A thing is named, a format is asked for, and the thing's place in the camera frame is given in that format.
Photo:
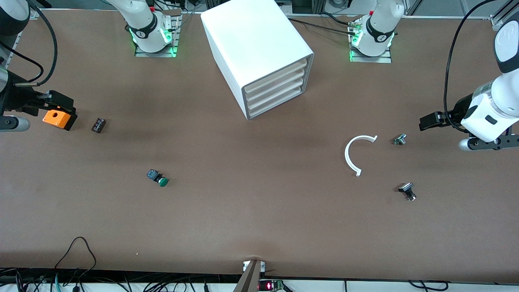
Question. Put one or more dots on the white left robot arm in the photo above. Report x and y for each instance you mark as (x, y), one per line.
(502, 97)

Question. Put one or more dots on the brown camera mount post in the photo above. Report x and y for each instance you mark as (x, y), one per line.
(249, 280)

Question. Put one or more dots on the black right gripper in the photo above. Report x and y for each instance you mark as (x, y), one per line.
(16, 101)

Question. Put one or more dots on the device with red light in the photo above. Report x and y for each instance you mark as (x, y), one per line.
(269, 286)

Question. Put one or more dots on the white mount bracket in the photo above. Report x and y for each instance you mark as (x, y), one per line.
(245, 266)

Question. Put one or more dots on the black metal selector switch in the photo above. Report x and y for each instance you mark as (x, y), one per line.
(407, 190)

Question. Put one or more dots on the small green metal switch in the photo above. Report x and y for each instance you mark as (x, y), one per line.
(399, 139)

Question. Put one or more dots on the aluminium table frame profile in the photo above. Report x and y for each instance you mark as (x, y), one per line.
(30, 14)
(496, 22)

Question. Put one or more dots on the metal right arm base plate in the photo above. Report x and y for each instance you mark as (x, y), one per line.
(156, 54)

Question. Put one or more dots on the white plastic drawer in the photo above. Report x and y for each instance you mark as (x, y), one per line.
(275, 85)
(275, 76)
(275, 102)
(275, 94)

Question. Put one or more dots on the white drawer cabinet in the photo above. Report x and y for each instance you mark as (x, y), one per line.
(251, 36)

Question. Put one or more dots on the green mushroom push button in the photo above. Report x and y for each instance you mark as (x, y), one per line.
(162, 181)

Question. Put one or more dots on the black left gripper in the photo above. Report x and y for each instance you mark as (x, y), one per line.
(458, 111)

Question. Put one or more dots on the small black electronic component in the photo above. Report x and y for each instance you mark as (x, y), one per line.
(98, 125)

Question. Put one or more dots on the orange box with hole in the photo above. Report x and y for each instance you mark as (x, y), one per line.
(56, 118)

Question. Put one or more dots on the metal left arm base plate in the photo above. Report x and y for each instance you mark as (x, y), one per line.
(371, 59)

